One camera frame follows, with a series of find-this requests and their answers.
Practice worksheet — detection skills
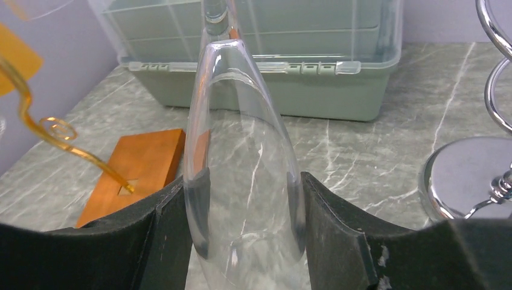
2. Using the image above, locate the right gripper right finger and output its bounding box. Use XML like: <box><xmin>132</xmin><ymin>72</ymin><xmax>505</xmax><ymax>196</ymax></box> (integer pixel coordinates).
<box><xmin>301</xmin><ymin>172</ymin><xmax>511</xmax><ymax>289</ymax></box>

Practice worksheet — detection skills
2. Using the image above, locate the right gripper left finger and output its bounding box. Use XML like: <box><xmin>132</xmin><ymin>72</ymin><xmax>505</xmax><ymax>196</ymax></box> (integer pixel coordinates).
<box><xmin>1</xmin><ymin>178</ymin><xmax>192</xmax><ymax>289</ymax></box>

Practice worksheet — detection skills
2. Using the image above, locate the gold wire wine glass rack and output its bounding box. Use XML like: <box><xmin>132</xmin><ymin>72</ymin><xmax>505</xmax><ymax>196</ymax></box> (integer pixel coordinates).
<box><xmin>1</xmin><ymin>57</ymin><xmax>187</xmax><ymax>228</ymax></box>

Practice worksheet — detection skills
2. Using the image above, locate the small clear cup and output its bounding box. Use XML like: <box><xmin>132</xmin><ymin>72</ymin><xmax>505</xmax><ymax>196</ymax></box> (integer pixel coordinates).
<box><xmin>183</xmin><ymin>1</ymin><xmax>306</xmax><ymax>289</ymax></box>

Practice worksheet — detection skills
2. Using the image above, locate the silver wire cup rack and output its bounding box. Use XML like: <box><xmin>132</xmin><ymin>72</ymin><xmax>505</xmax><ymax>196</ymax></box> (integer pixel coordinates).
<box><xmin>418</xmin><ymin>0</ymin><xmax>511</xmax><ymax>222</ymax></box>

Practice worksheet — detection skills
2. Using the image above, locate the yellow frosted wine glass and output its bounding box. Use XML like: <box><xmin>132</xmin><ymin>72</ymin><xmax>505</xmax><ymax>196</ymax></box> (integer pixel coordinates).
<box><xmin>1</xmin><ymin>23</ymin><xmax>44</xmax><ymax>87</ymax></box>

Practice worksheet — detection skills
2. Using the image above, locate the clear plastic storage box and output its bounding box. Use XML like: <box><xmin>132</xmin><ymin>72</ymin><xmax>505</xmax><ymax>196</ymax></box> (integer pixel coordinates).
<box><xmin>89</xmin><ymin>1</ymin><xmax>404</xmax><ymax>121</ymax></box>

